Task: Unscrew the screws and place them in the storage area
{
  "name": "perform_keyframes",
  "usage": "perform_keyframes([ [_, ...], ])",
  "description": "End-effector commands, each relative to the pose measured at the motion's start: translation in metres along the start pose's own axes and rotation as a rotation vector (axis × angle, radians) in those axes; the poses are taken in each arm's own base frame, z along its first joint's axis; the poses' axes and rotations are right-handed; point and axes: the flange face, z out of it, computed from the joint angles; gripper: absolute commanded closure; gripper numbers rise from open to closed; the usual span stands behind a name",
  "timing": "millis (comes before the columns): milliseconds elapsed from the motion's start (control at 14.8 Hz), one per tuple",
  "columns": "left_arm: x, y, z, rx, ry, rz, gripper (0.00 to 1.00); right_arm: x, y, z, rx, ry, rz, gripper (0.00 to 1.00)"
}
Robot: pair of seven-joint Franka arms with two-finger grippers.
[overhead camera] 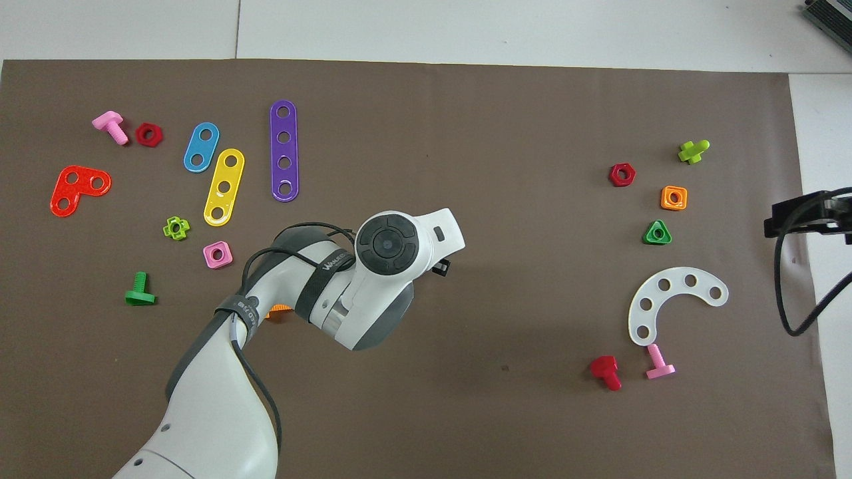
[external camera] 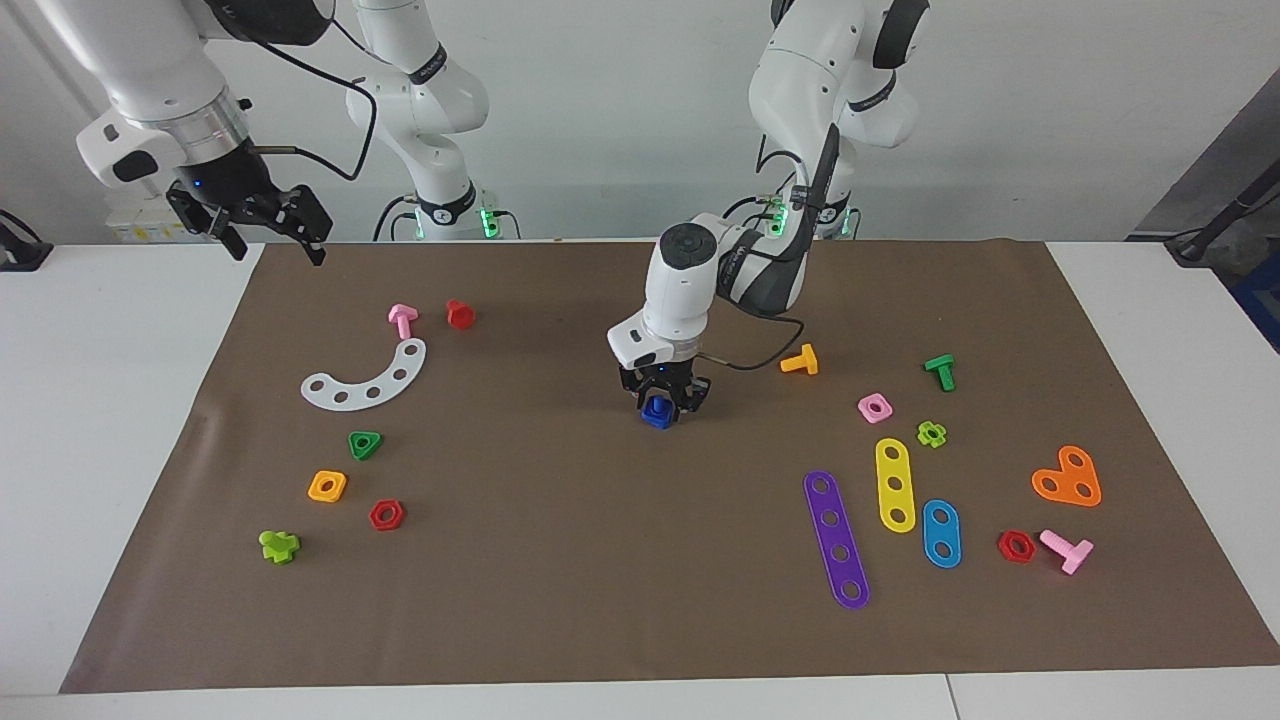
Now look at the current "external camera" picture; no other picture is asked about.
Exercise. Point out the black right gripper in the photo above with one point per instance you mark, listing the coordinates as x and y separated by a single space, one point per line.
225 185

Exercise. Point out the lime green plastic screw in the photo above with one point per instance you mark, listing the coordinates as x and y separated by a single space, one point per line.
280 547

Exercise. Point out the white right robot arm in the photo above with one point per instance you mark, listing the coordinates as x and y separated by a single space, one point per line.
150 60

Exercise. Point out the orange three-hole corner plate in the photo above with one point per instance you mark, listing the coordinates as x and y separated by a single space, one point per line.
1067 478

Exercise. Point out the brown table mat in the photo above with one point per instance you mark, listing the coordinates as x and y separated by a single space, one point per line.
600 560

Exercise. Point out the red hexagonal plastic nut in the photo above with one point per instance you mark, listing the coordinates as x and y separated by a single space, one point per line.
398 520
1030 550

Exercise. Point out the pink square plastic nut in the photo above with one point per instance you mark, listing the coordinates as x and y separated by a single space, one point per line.
885 414

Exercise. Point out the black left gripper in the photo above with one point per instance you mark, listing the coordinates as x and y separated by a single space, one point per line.
665 378

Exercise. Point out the red plastic screw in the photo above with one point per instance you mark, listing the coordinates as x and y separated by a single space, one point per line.
460 316

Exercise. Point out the pink plastic screw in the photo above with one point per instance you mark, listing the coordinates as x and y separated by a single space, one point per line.
1072 553
403 320

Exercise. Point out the black table clamp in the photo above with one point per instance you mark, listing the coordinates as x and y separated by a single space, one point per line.
20 255

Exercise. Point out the yellow three-hole plate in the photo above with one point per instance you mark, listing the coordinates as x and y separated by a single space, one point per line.
894 467

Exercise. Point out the dark green plastic screw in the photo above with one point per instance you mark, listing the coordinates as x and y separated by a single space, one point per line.
942 370

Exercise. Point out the blue square plastic nut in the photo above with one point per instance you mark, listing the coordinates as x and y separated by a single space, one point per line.
656 422

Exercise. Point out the blue two-hole plate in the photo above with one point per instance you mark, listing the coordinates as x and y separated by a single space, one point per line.
941 534

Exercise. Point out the green triangular plastic nut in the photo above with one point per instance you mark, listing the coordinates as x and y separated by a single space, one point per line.
353 437

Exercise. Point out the purple four-hole strip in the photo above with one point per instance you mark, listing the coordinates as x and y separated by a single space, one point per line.
836 535

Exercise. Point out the black stand pole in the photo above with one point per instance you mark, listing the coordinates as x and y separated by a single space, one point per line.
1235 210

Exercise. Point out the orange square plastic nut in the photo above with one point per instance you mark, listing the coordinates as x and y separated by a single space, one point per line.
315 492

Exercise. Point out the white curved five-hole plate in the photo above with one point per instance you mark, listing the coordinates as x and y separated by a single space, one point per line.
356 398

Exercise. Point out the orange plastic screw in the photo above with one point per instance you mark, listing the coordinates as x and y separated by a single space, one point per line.
800 362

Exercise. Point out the blue crate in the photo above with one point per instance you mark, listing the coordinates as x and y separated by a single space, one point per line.
1265 310

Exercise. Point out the lime green flower nut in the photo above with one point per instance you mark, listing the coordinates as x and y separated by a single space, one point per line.
922 432

